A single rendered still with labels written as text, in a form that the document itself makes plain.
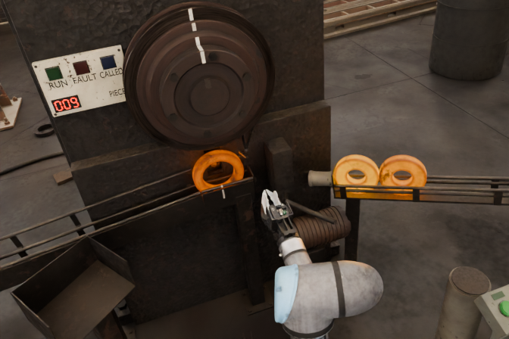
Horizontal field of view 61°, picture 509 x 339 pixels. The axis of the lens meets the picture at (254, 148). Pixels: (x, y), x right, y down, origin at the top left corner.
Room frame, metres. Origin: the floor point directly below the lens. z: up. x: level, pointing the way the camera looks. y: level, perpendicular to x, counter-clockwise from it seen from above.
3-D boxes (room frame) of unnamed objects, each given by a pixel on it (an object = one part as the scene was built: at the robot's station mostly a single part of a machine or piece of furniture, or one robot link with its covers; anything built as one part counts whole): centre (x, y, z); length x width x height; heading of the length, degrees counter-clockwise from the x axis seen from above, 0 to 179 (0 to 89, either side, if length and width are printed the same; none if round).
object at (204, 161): (1.24, 0.14, 0.75); 0.18 x 0.03 x 0.18; 103
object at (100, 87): (1.26, 0.50, 1.15); 0.26 x 0.02 x 0.18; 104
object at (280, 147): (1.31, -0.08, 0.68); 0.11 x 0.08 x 0.24; 14
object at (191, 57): (1.15, 0.12, 1.11); 0.28 x 0.06 x 0.28; 104
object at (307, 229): (1.19, -0.21, 0.27); 0.22 x 0.13 x 0.53; 104
